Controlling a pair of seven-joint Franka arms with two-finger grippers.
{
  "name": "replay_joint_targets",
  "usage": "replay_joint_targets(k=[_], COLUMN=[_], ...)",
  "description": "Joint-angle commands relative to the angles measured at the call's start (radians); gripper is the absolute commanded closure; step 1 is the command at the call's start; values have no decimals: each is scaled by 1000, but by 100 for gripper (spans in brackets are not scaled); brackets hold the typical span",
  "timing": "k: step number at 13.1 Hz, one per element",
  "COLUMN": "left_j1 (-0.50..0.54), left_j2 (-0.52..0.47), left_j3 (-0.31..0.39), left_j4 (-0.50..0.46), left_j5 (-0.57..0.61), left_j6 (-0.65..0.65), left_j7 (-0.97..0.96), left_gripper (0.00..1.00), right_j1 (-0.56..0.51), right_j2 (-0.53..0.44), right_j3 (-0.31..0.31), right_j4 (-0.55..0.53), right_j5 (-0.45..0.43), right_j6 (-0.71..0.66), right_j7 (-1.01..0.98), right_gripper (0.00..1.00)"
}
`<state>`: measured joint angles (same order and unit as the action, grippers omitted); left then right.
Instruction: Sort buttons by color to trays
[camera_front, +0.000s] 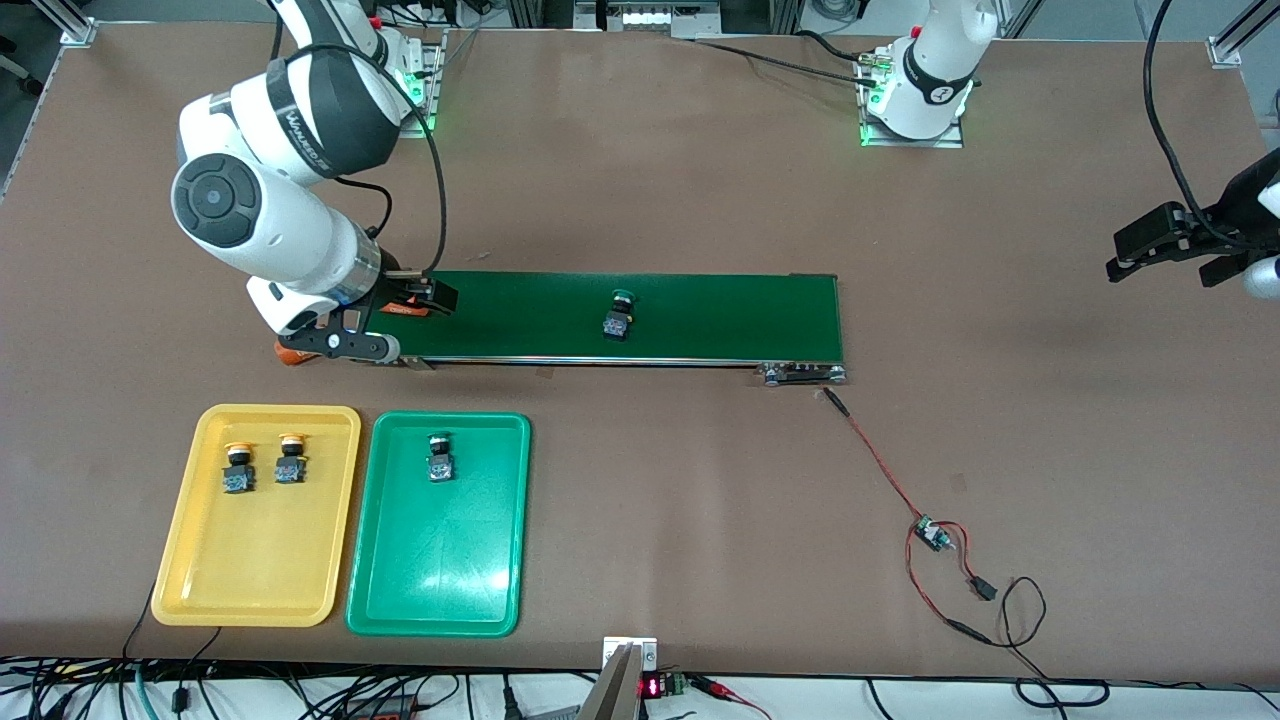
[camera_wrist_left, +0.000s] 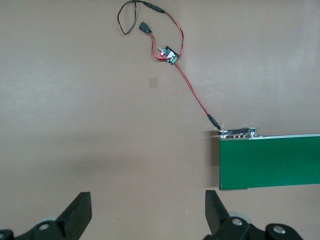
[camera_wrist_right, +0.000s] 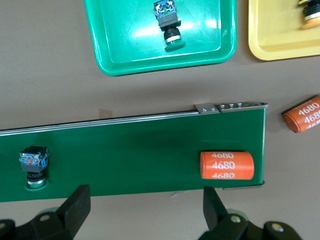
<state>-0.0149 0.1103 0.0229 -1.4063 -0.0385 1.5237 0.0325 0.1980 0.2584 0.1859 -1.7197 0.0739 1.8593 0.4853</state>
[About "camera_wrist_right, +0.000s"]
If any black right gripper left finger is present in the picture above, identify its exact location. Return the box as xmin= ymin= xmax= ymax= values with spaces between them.
xmin=0 ymin=184 xmax=91 ymax=240

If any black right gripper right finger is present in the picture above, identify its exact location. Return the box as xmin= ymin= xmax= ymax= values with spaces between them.
xmin=199 ymin=186 xmax=303 ymax=240

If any orange cylinder printed 4680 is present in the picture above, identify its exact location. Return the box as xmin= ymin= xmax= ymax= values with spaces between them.
xmin=281 ymin=94 xmax=320 ymax=134
xmin=199 ymin=150 xmax=255 ymax=181

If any green push button switch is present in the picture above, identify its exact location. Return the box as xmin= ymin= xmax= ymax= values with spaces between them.
xmin=152 ymin=0 xmax=187 ymax=53
xmin=19 ymin=145 xmax=50 ymax=192

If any yellow push button switch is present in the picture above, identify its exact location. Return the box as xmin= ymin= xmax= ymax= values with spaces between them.
xmin=297 ymin=0 xmax=320 ymax=30

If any green conveyor belt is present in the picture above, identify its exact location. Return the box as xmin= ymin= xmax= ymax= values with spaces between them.
xmin=0 ymin=101 xmax=270 ymax=204

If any green plastic tray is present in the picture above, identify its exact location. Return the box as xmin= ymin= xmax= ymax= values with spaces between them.
xmin=83 ymin=0 xmax=237 ymax=77

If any yellow plastic tray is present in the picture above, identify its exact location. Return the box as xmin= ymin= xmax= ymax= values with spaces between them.
xmin=248 ymin=0 xmax=320 ymax=62

